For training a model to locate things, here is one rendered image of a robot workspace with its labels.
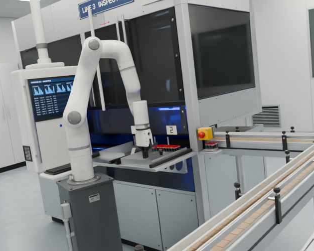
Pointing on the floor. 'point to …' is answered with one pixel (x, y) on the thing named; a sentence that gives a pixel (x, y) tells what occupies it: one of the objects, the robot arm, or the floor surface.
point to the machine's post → (192, 108)
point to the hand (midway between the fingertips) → (145, 154)
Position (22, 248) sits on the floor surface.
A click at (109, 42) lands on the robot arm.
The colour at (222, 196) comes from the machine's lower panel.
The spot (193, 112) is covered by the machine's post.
